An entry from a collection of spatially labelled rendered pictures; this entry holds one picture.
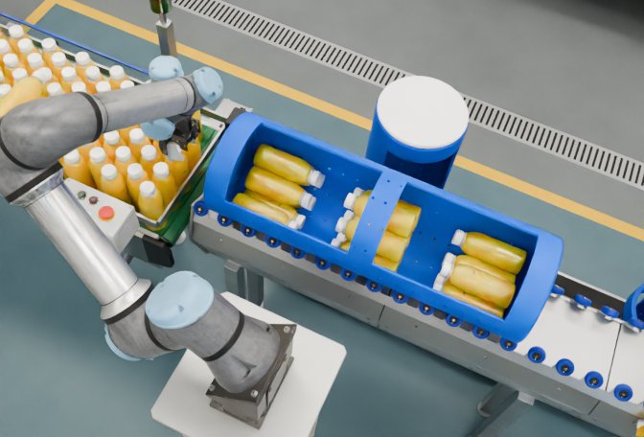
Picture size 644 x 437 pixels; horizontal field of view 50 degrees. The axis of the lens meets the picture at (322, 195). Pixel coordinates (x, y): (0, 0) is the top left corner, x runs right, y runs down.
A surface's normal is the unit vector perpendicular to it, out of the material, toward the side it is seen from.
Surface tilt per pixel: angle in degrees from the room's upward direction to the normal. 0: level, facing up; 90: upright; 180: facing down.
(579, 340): 0
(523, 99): 0
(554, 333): 0
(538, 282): 25
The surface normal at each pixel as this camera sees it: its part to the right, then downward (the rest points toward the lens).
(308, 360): 0.07, -0.54
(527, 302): -0.25, 0.17
